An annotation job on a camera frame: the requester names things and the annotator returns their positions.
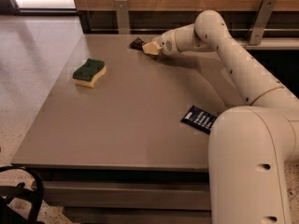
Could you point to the black chocolate rxbar wrapper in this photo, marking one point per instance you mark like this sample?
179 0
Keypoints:
137 44

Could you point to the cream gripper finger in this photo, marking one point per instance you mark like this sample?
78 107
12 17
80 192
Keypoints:
152 48

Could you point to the green and yellow sponge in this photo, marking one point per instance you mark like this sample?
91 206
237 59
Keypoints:
88 74

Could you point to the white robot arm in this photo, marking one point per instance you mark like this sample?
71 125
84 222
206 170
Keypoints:
249 145

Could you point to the left metal wall bracket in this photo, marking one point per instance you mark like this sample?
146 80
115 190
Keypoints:
122 13

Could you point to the grey table drawer front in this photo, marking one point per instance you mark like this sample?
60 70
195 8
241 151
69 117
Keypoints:
127 195

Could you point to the metal wall bracket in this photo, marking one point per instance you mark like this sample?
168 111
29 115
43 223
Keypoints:
262 18
122 13

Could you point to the right metal wall bracket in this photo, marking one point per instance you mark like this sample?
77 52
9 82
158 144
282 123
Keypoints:
262 18

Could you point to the blue rxbar wrapper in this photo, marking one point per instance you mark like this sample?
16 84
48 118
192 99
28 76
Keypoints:
199 119

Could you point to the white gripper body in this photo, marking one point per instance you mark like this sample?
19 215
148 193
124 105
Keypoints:
165 43

